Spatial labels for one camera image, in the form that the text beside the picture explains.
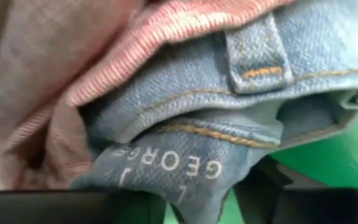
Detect green table mat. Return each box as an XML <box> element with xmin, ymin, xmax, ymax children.
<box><xmin>163</xmin><ymin>0</ymin><xmax>358</xmax><ymax>224</ymax></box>

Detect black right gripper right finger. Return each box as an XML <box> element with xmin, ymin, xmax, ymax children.
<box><xmin>233</xmin><ymin>155</ymin><xmax>358</xmax><ymax>224</ymax></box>

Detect light blue jeans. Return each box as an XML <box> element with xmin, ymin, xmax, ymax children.
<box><xmin>70</xmin><ymin>0</ymin><xmax>358</xmax><ymax>224</ymax></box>

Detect pink garment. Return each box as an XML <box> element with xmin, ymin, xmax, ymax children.
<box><xmin>0</xmin><ymin>0</ymin><xmax>295</xmax><ymax>191</ymax></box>

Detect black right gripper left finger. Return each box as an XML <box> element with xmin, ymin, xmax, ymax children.
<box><xmin>0</xmin><ymin>189</ymin><xmax>167</xmax><ymax>224</ymax></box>

